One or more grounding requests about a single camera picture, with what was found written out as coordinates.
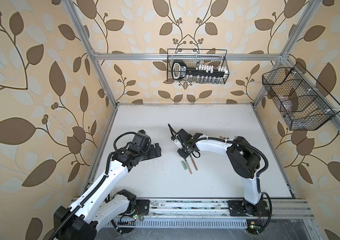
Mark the back wire basket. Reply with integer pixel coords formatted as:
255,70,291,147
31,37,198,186
166,48,230,85

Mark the black socket tool set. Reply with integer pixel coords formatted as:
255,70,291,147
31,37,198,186
171,60,229,80

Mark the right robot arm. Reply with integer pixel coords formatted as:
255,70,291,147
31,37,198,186
168,125,269,216

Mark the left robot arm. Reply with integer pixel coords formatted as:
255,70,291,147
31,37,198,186
49,130,161,240

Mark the side wire basket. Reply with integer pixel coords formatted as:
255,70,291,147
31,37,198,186
262,62,340,131

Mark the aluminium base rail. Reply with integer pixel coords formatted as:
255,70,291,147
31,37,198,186
65,197,315,220

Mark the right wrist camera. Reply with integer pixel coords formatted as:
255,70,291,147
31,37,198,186
171,135,182,148

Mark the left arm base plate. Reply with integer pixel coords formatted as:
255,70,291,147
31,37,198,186
120,199,150,218

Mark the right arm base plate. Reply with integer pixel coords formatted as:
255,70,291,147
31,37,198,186
228,199,270,217

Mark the light green cap lower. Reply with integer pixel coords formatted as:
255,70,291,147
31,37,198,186
181,161,188,170

